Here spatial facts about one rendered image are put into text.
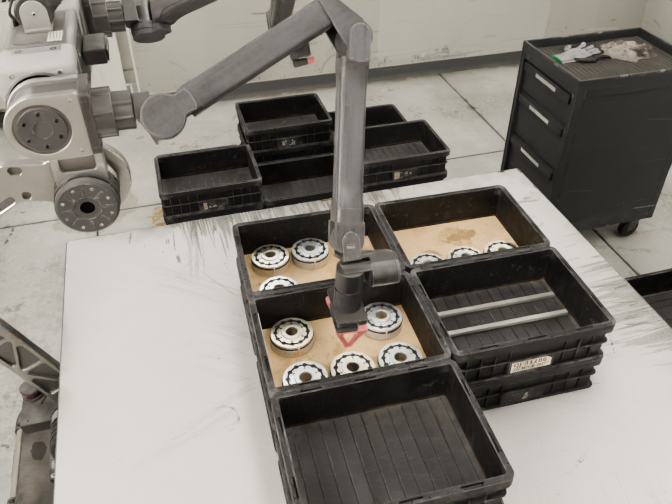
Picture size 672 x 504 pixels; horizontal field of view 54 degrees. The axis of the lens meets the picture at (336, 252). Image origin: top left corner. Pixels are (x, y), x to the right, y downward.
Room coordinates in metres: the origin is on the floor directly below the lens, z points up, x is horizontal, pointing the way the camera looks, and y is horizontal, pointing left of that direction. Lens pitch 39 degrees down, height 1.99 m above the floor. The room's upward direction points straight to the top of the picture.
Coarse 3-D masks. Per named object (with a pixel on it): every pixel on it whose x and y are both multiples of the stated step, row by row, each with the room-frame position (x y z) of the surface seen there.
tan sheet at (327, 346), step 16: (320, 320) 1.17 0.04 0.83; (320, 336) 1.12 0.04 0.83; (336, 336) 1.12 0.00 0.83; (352, 336) 1.12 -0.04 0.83; (400, 336) 1.12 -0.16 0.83; (416, 336) 1.12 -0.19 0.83; (272, 352) 1.06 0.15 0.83; (320, 352) 1.06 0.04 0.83; (336, 352) 1.06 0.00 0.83; (368, 352) 1.06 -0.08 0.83; (272, 368) 1.01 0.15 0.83
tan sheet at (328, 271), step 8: (368, 240) 1.50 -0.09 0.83; (288, 248) 1.46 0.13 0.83; (368, 248) 1.46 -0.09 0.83; (248, 256) 1.42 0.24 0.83; (248, 264) 1.39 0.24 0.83; (328, 264) 1.39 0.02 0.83; (248, 272) 1.35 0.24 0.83; (288, 272) 1.35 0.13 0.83; (296, 272) 1.35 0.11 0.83; (304, 272) 1.35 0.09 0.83; (312, 272) 1.35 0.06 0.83; (320, 272) 1.35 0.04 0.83; (328, 272) 1.35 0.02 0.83; (256, 280) 1.32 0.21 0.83; (264, 280) 1.32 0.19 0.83; (296, 280) 1.32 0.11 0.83; (304, 280) 1.32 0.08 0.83; (312, 280) 1.32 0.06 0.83; (256, 288) 1.29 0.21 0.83
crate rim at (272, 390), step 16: (304, 288) 1.18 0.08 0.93; (320, 288) 1.18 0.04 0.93; (416, 288) 1.18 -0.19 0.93; (256, 320) 1.08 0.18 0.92; (432, 320) 1.07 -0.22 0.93; (256, 336) 1.02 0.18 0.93; (448, 352) 0.97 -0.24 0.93; (384, 368) 0.93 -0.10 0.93; (272, 384) 0.88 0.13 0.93; (304, 384) 0.88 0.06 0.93
